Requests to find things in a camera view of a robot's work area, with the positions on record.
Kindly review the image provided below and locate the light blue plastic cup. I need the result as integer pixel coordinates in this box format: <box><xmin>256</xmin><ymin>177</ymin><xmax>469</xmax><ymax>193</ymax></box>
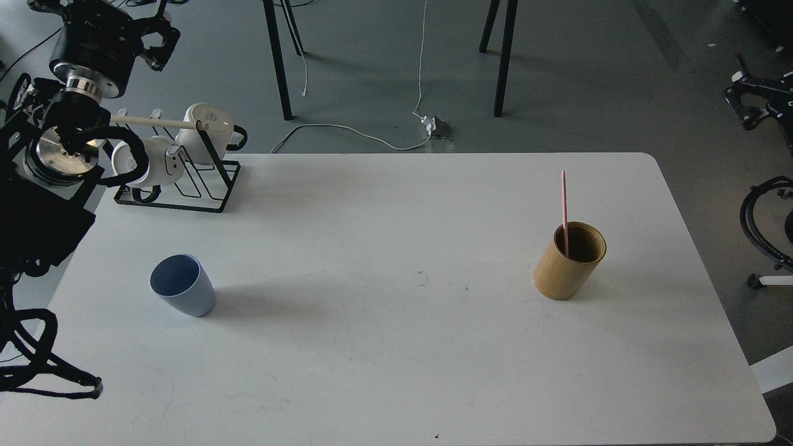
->
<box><xmin>149</xmin><ymin>254</ymin><xmax>216</xmax><ymax>317</ymax></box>

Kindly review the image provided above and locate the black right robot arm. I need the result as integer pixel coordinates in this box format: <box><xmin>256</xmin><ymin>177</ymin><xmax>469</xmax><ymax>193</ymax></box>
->
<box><xmin>723</xmin><ymin>53</ymin><xmax>792</xmax><ymax>272</ymax></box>

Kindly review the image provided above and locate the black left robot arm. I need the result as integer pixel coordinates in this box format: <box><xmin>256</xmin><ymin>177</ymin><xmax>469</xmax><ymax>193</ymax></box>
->
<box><xmin>1</xmin><ymin>1</ymin><xmax>180</xmax><ymax>399</ymax></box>

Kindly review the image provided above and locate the floor power socket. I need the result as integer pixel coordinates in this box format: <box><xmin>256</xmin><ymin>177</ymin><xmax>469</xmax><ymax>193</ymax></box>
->
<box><xmin>420</xmin><ymin>114</ymin><xmax>452</xmax><ymax>139</ymax></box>

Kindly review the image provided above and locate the bamboo cylinder holder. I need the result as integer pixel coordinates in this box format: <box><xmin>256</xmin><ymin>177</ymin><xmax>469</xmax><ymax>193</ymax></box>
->
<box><xmin>533</xmin><ymin>221</ymin><xmax>607</xmax><ymax>301</ymax></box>

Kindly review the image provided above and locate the white mug upper right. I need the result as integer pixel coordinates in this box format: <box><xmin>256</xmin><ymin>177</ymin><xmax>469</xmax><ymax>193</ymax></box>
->
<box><xmin>175</xmin><ymin>103</ymin><xmax>248</xmax><ymax>166</ymax></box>

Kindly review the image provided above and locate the white mug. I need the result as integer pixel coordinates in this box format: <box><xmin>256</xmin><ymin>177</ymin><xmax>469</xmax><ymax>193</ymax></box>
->
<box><xmin>175</xmin><ymin>103</ymin><xmax>248</xmax><ymax>166</ymax></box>
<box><xmin>111</xmin><ymin>136</ymin><xmax>186</xmax><ymax>204</ymax></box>

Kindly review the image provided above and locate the black table leg right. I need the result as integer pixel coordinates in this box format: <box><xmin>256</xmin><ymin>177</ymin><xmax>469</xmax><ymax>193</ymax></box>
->
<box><xmin>478</xmin><ymin>1</ymin><xmax>519</xmax><ymax>118</ymax></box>

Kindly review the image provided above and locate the black table leg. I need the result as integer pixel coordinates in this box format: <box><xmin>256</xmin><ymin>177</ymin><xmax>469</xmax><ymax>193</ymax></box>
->
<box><xmin>478</xmin><ymin>1</ymin><xmax>519</xmax><ymax>118</ymax></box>
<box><xmin>261</xmin><ymin>1</ymin><xmax>294</xmax><ymax>121</ymax></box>

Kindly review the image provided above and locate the white mug lower left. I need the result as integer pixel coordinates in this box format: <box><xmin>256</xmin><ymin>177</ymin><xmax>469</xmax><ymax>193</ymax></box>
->
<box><xmin>111</xmin><ymin>136</ymin><xmax>186</xmax><ymax>204</ymax></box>

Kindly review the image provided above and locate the black table leg left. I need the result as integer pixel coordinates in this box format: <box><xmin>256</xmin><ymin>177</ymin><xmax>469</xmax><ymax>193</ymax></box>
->
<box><xmin>261</xmin><ymin>1</ymin><xmax>294</xmax><ymax>121</ymax></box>

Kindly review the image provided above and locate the white floor cable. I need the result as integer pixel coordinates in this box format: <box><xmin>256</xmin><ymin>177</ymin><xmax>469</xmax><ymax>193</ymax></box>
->
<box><xmin>271</xmin><ymin>0</ymin><xmax>432</xmax><ymax>154</ymax></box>

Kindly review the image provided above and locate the white hanging cable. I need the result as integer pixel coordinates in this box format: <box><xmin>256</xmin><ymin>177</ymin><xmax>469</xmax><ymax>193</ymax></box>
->
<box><xmin>280</xmin><ymin>0</ymin><xmax>309</xmax><ymax>97</ymax></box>

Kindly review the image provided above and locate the black wire mug rack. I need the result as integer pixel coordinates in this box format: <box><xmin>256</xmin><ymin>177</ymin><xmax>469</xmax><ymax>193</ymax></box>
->
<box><xmin>111</xmin><ymin>109</ymin><xmax>241</xmax><ymax>214</ymax></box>

